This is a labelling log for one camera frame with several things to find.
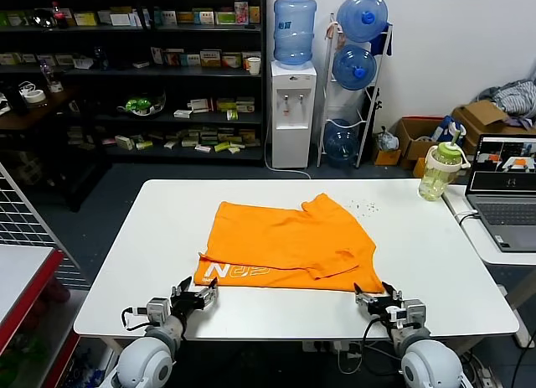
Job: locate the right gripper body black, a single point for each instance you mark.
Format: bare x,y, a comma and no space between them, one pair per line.
385,310

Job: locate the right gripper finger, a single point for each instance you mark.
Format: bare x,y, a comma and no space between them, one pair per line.
393,296
366,302

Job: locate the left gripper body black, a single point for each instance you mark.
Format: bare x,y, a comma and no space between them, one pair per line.
184,305

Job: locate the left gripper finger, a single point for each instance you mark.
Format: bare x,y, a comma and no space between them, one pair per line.
180,289
209,298

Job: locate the orange t-shirt with white print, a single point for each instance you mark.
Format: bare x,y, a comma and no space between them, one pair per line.
293,241

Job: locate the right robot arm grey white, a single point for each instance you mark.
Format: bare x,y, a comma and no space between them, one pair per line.
427,363

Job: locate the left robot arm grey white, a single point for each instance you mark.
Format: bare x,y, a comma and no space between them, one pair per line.
146,358

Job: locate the pile of striped clothes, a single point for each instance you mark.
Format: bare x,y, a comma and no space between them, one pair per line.
513,96

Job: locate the white power strip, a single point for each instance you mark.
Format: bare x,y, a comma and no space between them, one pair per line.
331,347

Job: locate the white side table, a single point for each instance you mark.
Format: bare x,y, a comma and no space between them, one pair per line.
465,233

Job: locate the clear bottle with green lid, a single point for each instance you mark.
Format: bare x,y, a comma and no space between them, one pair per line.
435,178

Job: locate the small yellow cardboard box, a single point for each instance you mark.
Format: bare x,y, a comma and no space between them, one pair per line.
387,157

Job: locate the grey open laptop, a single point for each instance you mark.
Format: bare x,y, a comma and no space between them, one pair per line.
506,212

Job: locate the open cardboard box red rim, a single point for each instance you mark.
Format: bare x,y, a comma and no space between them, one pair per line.
412,147

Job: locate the grey plastic bag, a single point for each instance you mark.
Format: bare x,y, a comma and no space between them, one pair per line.
387,141

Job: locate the blue water jug lying sideways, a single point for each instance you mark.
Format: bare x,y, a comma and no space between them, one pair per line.
354,67
341,143
362,17

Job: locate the black object beside rack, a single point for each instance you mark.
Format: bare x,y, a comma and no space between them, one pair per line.
374,111

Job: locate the white metal jug rack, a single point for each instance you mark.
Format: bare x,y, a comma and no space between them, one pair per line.
370,111

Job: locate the glass bowl with green contents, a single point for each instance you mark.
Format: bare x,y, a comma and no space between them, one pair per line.
140,105

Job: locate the white water dispenser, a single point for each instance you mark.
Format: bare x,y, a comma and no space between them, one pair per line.
293,120

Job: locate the large brown cardboard box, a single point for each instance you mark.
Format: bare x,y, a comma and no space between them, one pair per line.
481,115

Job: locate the black shelf unit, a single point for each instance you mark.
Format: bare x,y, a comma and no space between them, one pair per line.
125,73

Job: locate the dark brown wooden table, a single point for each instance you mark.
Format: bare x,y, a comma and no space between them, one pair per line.
37,113

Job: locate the box with orange label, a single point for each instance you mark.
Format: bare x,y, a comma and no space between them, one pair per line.
210,58

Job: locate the white paper cup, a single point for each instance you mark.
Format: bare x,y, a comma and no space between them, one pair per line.
254,66

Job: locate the white tape roll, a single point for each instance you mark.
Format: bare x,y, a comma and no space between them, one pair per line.
33,95

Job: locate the small clear plastic bottle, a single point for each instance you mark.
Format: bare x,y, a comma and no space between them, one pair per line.
51,76

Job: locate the upright blue water jug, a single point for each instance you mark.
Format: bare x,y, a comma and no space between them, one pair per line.
294,32

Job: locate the pink box on shelf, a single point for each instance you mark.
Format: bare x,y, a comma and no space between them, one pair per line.
241,13

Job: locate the cola bottle red label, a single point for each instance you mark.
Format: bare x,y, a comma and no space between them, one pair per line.
58,17

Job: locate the right wrist camera box silver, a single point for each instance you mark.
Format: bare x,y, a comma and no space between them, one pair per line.
412,312

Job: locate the wrist camera box silver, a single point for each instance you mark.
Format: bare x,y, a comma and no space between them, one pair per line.
412,312
158,310

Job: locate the left wrist camera box silver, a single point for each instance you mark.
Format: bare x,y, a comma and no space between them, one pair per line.
158,310

